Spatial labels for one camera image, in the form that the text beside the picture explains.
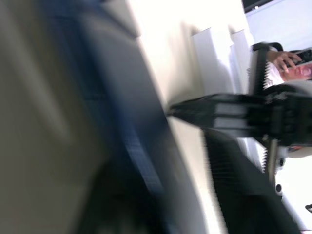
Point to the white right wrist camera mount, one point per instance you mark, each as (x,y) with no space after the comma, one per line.
(292,165)

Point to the tall white cardboard box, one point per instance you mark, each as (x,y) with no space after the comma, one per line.
(209,61)
(240,61)

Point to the bystander in white shirt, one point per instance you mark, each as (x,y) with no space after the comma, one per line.
(275,75)

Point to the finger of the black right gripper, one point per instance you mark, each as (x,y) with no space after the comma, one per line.
(200,119)
(202,102)

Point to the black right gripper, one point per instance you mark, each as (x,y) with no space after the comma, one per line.
(280,117)

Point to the black smartphone of bystander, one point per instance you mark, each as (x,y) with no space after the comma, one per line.
(304,56)

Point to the bystander bare hand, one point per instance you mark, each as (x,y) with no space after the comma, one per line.
(285,59)

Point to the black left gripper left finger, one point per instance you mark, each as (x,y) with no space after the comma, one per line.
(126,209)

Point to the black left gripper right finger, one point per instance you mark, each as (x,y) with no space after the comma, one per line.
(243,195)

